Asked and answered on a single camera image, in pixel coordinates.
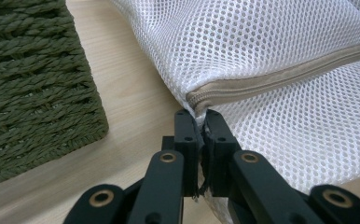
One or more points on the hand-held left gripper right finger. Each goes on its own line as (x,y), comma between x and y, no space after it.
(221,140)

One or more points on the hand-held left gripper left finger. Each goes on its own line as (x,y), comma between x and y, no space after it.
(186,137)

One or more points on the green woven basket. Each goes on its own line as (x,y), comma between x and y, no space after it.
(35,93)

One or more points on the white mesh laundry bag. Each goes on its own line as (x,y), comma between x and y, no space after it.
(262,46)

